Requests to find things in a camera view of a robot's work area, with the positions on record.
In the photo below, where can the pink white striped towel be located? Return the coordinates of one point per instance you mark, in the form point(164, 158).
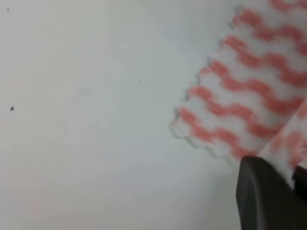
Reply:
point(251, 98)

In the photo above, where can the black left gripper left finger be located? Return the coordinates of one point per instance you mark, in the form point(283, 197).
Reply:
point(265, 200)

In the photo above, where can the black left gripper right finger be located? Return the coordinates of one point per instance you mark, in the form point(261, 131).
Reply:
point(300, 182)

